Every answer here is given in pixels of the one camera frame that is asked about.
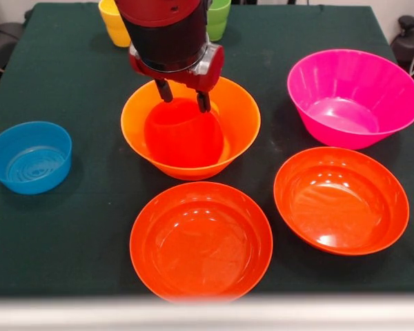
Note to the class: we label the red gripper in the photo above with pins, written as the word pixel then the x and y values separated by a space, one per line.
pixel 212 74

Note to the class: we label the small red bowl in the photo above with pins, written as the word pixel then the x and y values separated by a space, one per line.
pixel 183 141

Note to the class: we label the large orange bowl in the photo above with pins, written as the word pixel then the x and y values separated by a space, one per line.
pixel 241 113

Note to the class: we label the large red bowl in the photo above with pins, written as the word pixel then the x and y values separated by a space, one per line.
pixel 338 207
pixel 200 248

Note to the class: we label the large pink bowl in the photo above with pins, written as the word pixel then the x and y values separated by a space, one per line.
pixel 348 113

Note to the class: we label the blue bowl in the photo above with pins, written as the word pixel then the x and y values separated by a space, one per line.
pixel 31 165

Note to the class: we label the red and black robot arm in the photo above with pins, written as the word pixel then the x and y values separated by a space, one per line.
pixel 165 34

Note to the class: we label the green cup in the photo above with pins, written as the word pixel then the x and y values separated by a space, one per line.
pixel 218 24

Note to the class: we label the yellow cup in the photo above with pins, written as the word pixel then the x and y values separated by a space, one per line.
pixel 114 27

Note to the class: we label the dark green table cloth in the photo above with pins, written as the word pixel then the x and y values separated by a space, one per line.
pixel 55 86

